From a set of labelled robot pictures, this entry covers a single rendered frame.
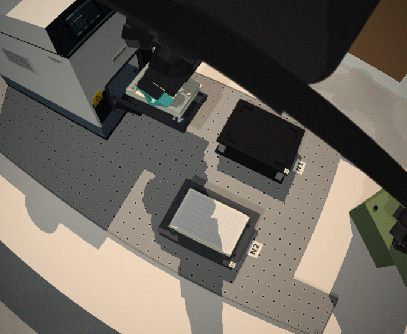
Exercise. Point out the small grey label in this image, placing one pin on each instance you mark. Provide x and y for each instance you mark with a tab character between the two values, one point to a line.
254	249

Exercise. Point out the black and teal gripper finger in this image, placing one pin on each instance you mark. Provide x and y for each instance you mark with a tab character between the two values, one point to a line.
164	101

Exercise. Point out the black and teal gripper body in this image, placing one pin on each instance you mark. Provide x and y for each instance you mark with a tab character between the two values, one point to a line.
171	83

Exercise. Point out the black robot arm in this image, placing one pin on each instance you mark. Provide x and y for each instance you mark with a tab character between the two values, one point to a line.
273	49

